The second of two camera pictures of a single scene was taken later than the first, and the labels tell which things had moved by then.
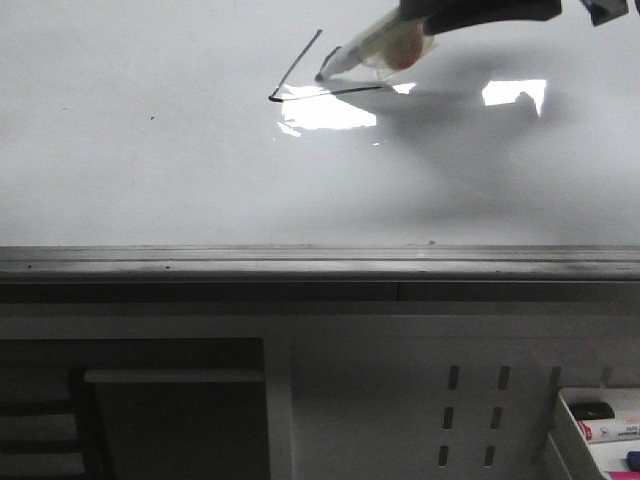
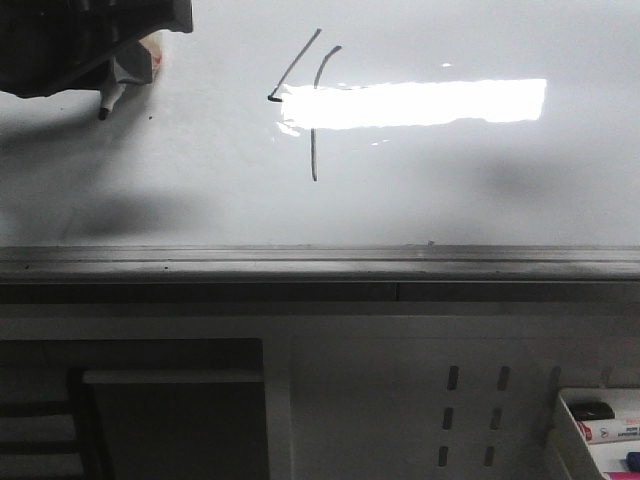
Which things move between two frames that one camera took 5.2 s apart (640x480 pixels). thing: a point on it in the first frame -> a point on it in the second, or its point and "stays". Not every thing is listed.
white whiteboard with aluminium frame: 185,151 stays
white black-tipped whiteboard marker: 390,45 -> 110,92
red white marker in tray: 610,430 stays
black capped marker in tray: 591,410 stays
